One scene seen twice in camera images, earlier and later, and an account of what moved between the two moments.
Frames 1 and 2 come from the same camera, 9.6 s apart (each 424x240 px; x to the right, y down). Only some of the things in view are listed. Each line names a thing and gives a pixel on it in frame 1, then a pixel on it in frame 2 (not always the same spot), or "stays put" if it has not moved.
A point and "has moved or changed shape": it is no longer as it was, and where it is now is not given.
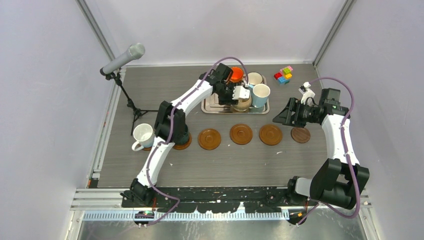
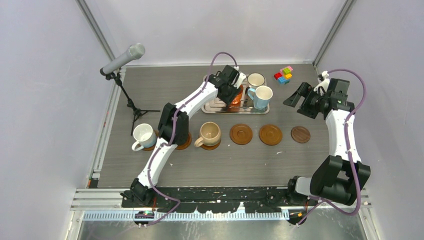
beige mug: [244, 104] → [210, 135]
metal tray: [210, 105] stays put
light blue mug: [259, 95] has moved or changed shape
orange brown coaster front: [270, 134] stays put
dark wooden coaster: [301, 135] stays put
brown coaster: [183, 146] stays put
